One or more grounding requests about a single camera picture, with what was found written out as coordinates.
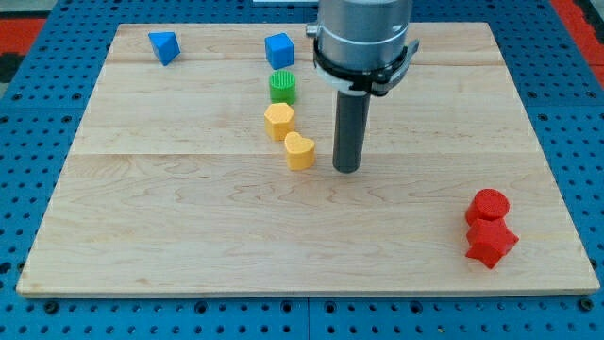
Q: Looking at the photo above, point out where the yellow heart block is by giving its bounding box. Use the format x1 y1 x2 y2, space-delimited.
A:
284 131 315 171

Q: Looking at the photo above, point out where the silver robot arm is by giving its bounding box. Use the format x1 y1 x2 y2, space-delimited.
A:
306 0 419 96

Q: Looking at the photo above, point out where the yellow hexagon block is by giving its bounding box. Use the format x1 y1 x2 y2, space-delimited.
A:
264 103 295 141

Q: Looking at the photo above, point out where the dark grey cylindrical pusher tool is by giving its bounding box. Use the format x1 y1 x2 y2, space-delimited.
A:
332 92 371 174

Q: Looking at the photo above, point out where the green cylinder block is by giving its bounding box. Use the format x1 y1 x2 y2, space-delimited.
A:
269 70 296 105

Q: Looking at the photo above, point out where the wooden board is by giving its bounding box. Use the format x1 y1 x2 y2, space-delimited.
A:
17 23 599 298

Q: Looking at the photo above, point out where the blue cube block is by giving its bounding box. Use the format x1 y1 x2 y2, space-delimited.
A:
264 32 294 70

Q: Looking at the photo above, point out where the blue triangle block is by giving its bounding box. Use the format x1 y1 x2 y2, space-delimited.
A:
148 31 180 66

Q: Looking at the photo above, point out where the red cylinder block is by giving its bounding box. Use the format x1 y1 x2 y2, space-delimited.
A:
465 188 511 225

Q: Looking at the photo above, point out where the red star block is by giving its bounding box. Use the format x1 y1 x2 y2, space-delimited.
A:
465 218 519 269

